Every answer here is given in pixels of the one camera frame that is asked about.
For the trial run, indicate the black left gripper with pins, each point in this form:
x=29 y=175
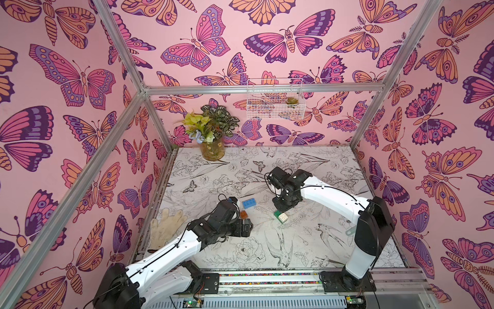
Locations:
x=246 y=229

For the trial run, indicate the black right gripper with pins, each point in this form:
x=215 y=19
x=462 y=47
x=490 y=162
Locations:
x=283 y=201

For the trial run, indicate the orange lego brick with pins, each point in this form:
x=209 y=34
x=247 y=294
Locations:
x=243 y=214

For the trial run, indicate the white lego brick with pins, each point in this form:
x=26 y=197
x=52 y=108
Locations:
x=283 y=217

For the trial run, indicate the blue lego brick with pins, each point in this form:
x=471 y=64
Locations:
x=249 y=203

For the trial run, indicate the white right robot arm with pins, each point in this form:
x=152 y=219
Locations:
x=370 y=217

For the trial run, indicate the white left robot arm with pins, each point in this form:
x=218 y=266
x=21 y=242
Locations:
x=169 y=270

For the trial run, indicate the cream work glove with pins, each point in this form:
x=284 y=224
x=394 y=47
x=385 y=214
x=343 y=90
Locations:
x=162 y=231

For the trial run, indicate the potted plant in glass vase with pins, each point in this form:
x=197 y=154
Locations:
x=209 y=128

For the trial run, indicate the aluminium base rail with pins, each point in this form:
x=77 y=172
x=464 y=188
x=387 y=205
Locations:
x=320 y=288

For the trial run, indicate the white wire basket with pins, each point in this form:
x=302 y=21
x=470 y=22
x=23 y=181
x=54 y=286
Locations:
x=276 y=106

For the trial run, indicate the aluminium frame top crossbar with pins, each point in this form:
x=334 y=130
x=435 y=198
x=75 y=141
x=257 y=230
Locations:
x=276 y=88

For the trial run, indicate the aluminium frame left diagonal beam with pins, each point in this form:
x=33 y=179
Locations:
x=39 y=249

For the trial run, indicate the aluminium frame post back right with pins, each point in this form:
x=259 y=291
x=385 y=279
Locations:
x=416 y=32

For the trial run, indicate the aluminium frame post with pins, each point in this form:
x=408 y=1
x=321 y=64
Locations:
x=107 y=18
x=416 y=32

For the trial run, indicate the aluminium frame post back left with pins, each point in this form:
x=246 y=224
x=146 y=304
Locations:
x=107 y=18

